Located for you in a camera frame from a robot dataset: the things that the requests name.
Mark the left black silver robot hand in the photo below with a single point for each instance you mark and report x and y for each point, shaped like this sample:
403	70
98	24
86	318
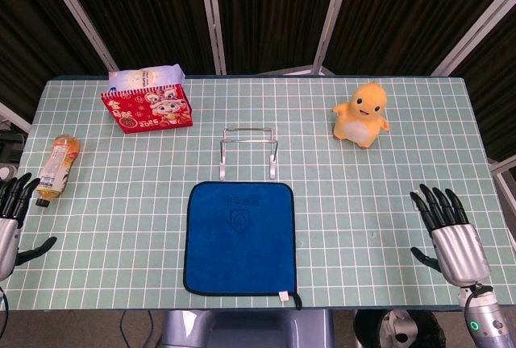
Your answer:
10	239

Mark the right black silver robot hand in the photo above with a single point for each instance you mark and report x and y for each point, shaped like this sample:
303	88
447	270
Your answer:
459	251

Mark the blue cloth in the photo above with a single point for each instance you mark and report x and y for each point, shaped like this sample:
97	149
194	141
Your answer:
238	251

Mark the amber tea bottle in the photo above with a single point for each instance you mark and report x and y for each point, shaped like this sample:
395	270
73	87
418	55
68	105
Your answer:
56	166

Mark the dark equipment box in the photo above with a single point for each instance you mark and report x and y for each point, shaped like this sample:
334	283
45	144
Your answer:
10	146

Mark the green grid tablecloth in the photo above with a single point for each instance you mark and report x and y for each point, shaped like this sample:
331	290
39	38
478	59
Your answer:
121	243

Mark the black round bin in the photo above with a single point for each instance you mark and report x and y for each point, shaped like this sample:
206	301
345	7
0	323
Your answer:
371	328

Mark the yellow plush dinosaur toy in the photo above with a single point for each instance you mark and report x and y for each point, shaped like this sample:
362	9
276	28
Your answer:
359	122

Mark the red desk calendar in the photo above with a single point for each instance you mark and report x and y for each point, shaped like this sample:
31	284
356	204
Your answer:
153	110

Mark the white tissue pack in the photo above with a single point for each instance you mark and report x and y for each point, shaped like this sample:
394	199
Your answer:
145	76

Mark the grey-blue robot torso base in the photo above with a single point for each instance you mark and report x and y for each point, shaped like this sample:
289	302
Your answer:
242	332

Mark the white partition frame post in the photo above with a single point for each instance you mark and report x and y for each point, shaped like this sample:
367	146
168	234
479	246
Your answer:
82	21
332	21
475	34
213	21

